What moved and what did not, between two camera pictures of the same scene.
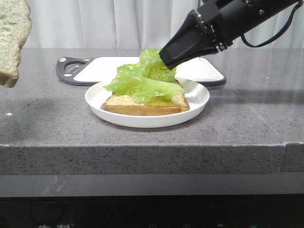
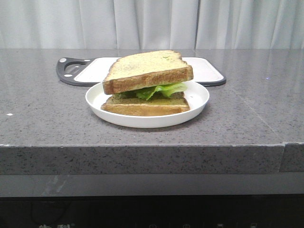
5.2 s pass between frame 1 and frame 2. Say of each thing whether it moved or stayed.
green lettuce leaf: moved
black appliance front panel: stayed
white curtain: stayed
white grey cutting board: stayed
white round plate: stayed
